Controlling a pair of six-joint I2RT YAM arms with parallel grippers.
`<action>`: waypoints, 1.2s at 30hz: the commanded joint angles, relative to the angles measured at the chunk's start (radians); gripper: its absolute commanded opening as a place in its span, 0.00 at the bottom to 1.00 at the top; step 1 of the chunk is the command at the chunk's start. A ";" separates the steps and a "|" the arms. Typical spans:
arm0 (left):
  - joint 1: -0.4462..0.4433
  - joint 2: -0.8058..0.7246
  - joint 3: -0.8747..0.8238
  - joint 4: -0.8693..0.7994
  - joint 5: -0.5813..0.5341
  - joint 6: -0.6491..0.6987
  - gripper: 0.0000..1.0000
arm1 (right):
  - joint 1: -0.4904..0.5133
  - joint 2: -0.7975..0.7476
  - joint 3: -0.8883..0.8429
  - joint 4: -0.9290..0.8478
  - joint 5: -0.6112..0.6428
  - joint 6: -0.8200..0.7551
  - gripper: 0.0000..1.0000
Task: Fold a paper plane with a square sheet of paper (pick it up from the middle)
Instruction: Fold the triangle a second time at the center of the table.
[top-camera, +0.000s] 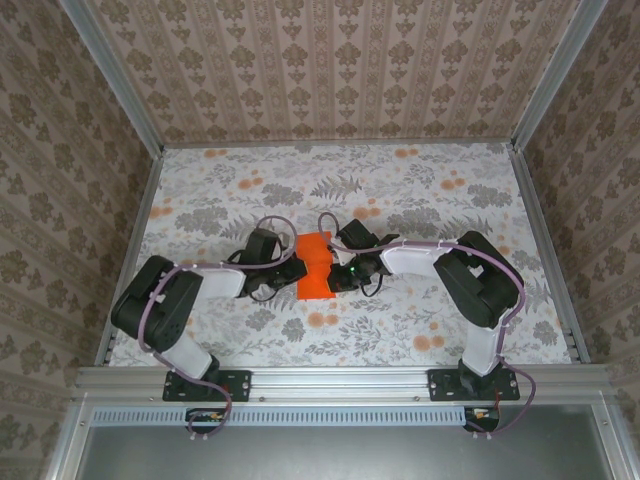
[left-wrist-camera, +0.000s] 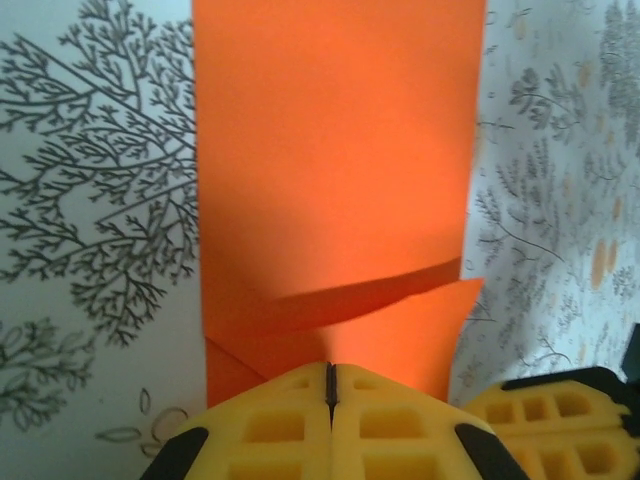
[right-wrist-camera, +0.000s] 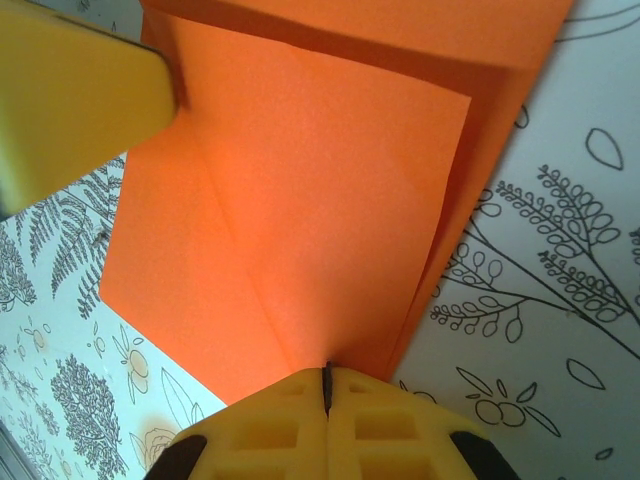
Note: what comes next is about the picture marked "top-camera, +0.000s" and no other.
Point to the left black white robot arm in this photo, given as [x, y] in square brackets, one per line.
[150, 305]

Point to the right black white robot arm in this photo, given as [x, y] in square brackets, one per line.
[480, 290]

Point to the grey metal sheet panel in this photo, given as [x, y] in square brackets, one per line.
[340, 455]

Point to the floral patterned table mat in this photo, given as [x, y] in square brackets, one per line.
[350, 340]

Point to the left black wrist camera box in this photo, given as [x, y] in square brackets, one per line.
[264, 245]

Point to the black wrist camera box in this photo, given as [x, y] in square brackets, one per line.
[357, 232]
[264, 245]

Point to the right black wrist camera box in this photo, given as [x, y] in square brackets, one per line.
[357, 232]

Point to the aluminium mounting rail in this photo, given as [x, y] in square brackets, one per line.
[340, 382]

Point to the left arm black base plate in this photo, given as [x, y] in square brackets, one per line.
[240, 385]

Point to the aluminium table end rail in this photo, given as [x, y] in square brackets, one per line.
[340, 143]

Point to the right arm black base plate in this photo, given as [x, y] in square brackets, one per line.
[440, 387]

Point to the left aluminium table side rail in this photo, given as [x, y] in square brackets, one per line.
[139, 225]

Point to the aluminium table side rail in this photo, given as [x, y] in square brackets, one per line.
[139, 225]
[540, 225]

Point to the right aluminium table side rail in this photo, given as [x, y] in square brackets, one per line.
[540, 225]

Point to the left aluminium frame post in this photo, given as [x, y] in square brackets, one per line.
[125, 92]

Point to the aluminium frame post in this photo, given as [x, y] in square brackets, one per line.
[125, 92]
[554, 75]

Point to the right aluminium frame post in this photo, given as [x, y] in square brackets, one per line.
[554, 75]

